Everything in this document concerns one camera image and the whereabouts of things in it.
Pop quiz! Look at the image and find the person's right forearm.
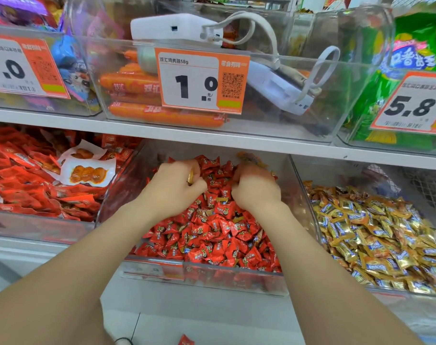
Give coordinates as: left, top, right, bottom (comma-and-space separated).
245, 203, 426, 345

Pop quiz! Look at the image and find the white shelf board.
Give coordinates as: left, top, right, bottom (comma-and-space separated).
0, 107, 436, 172
0, 235, 436, 345

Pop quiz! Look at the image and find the clear plastic bin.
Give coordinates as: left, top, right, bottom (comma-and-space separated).
0, 23, 103, 117
336, 64, 436, 156
65, 3, 395, 143
290, 154, 436, 334
0, 122, 147, 245

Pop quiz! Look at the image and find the white packet of orange snacks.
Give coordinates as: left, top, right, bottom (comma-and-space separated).
58, 139, 108, 163
60, 157, 117, 187

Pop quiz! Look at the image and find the pile of green snack packets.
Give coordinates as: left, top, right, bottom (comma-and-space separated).
342, 11, 436, 145

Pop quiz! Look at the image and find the clear bin with orange label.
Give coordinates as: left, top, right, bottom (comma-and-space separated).
96, 140, 321, 297

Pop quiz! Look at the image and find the person's right hand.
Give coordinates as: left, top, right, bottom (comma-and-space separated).
231, 163, 287, 213

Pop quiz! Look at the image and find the wire mesh panel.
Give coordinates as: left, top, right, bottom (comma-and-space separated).
398, 167, 436, 221

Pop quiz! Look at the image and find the pile of gold wrapped candies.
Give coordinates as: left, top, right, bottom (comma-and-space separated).
304, 181, 436, 297

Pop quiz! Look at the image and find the pile of red snack packets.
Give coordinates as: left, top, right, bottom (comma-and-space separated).
0, 126, 141, 222

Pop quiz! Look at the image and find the white cable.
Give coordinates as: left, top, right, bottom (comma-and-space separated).
202, 11, 281, 70
294, 45, 341, 103

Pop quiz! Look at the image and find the grey cylinder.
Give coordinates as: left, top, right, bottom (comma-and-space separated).
137, 46, 158, 75

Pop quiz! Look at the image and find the pile of red candies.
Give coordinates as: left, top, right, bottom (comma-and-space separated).
130, 155, 282, 273

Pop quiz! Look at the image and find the orange translucent candy wrapper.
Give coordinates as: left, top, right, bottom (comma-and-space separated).
237, 151, 270, 168

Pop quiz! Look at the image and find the orange white price tag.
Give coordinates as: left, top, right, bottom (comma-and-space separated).
154, 47, 250, 115
370, 70, 436, 136
0, 34, 71, 100

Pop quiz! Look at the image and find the white power bank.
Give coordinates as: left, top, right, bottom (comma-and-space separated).
246, 60, 315, 116
130, 13, 224, 46

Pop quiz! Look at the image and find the pile of colourful snack packets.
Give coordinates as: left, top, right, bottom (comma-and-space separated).
0, 0, 102, 112

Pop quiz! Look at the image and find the person's left hand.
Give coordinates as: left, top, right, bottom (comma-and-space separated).
141, 160, 208, 220

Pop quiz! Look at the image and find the person's left forearm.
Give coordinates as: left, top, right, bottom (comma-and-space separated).
0, 202, 178, 345

